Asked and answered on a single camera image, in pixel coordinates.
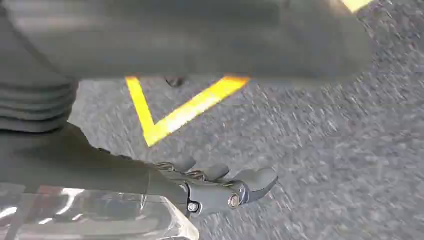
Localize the yellow tape strip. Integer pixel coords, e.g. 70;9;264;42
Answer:
124;76;157;148
341;0;375;14
145;75;251;148

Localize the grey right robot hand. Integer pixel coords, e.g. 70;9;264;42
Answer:
0;0;373;217

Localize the ribbed grey right arm sleeve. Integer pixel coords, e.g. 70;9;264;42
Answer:
0;78;80;134

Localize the clear plastic container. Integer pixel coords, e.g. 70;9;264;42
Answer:
0;182;201;240

